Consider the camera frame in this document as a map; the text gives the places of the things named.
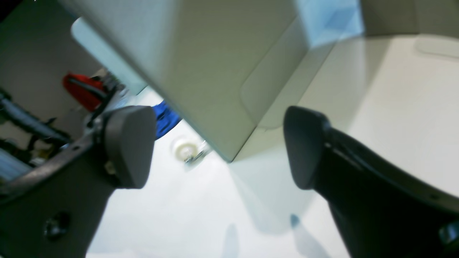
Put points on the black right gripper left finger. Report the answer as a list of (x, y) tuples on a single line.
[(54, 210)]

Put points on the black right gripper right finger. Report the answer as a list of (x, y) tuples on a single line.
[(380, 211)]

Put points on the red object in background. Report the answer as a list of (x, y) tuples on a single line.
[(87, 91)]

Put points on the blue object behind panel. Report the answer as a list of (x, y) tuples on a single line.
[(166, 119)]

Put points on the white tape dispenser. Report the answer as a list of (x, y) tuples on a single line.
[(190, 151)]

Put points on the beige cardboard front panel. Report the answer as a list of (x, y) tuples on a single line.
[(434, 22)]

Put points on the beige cardboard side panel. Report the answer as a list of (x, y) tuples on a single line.
[(220, 64)]

